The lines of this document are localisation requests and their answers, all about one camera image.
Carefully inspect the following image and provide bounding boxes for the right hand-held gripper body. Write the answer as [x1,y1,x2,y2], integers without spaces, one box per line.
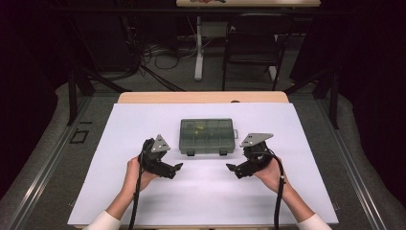
[234,132,275,180]

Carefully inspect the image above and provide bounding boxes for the person's right hand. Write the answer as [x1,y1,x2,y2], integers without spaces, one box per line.
[253,156,288,195]

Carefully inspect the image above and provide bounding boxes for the black folding chair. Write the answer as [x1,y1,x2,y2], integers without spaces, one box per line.
[221,12,296,92]

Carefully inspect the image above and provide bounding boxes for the dark curtain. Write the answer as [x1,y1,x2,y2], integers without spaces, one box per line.
[291,0,406,202]
[0,0,70,200]

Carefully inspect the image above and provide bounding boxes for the white table mat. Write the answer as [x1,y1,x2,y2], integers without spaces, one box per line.
[67,102,339,226]

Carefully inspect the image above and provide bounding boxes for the person's left hand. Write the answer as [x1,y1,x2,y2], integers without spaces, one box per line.
[123,155,160,196]

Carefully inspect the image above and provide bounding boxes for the grey plastic compartment box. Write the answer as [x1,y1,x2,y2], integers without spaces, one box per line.
[178,118,239,157]

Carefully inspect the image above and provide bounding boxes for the grey box under desk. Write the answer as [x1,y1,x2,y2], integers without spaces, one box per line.
[200,21,228,38]

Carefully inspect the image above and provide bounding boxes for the aluminium floor rail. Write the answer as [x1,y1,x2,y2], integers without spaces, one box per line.
[8,95,94,230]
[315,95,389,230]

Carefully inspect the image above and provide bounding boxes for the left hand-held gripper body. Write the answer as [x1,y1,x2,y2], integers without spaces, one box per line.
[140,133,177,180]

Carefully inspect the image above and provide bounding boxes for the white-legged wooden desk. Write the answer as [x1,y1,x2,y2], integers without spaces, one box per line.
[175,0,322,81]

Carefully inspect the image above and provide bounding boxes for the black metal stand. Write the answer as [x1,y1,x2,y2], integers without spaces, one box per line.
[66,68,132,127]
[283,68,340,130]

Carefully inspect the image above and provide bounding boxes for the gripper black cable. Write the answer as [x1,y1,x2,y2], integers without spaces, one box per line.
[128,138,151,230]
[252,149,286,230]

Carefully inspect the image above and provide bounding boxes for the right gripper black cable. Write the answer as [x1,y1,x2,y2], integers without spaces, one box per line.
[252,149,286,230]

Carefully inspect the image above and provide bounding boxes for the tangle of floor cables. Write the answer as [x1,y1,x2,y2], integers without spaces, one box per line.
[140,34,214,71]

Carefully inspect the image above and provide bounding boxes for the thick black floor cable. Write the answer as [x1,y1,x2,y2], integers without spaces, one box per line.
[139,63,186,93]

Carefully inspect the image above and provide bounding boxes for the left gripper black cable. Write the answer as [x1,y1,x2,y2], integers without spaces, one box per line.
[128,138,151,230]

